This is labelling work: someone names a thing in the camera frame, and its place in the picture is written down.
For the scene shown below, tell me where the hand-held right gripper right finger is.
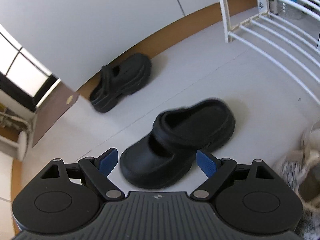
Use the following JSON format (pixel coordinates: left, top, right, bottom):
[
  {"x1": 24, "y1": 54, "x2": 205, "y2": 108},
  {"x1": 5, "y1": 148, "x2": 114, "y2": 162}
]
[{"x1": 191, "y1": 149, "x2": 280, "y2": 201}]

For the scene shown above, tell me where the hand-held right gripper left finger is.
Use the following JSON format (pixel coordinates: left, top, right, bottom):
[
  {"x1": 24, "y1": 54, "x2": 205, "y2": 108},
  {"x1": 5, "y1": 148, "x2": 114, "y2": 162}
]
[{"x1": 35, "y1": 147, "x2": 124, "y2": 201}]

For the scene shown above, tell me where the black platform clog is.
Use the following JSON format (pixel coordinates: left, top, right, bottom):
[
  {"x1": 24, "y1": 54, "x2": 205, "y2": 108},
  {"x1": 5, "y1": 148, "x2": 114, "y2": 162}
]
[
  {"x1": 119, "y1": 99, "x2": 236, "y2": 190},
  {"x1": 89, "y1": 53, "x2": 152, "y2": 113}
]

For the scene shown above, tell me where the white printed lace-up sneaker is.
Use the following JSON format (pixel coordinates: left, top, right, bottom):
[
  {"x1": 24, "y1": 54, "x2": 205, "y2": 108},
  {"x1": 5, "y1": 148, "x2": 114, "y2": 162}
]
[{"x1": 272, "y1": 121, "x2": 320, "y2": 240}]

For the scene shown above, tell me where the white shoe rack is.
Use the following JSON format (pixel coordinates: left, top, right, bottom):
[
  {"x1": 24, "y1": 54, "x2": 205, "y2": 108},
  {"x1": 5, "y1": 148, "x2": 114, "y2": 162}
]
[{"x1": 214, "y1": 0, "x2": 320, "y2": 105}]

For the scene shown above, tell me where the brown doormat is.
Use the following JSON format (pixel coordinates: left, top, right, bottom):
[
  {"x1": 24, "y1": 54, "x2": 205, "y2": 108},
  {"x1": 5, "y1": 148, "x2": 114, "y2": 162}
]
[{"x1": 32, "y1": 82, "x2": 80, "y2": 147}]

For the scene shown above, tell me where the white standing fan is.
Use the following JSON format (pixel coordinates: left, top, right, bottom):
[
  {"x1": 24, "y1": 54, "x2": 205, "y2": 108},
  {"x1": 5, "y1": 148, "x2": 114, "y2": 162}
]
[{"x1": 0, "y1": 129, "x2": 31, "y2": 161}]

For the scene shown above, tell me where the low white cabinet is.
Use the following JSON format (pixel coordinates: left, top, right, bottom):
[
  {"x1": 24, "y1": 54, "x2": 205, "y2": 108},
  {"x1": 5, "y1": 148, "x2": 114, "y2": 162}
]
[{"x1": 0, "y1": 150, "x2": 15, "y2": 203}]

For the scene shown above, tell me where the black framed glass door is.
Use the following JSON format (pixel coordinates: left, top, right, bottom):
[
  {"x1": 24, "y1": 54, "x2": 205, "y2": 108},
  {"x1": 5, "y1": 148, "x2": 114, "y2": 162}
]
[{"x1": 0, "y1": 24, "x2": 62, "y2": 113}]

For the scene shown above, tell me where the tall white cabinet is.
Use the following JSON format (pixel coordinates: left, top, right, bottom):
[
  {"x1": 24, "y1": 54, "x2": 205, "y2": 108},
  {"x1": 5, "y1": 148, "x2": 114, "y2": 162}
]
[{"x1": 0, "y1": 0, "x2": 258, "y2": 98}]

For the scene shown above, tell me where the small white printed carton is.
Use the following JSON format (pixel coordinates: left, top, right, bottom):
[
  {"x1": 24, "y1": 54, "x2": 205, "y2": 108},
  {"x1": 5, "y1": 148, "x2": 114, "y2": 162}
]
[{"x1": 256, "y1": 0, "x2": 270, "y2": 14}]

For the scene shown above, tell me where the clear water bottle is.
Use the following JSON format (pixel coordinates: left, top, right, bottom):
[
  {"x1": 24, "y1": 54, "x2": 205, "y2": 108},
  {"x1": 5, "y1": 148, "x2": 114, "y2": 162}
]
[{"x1": 277, "y1": 0, "x2": 304, "y2": 19}]

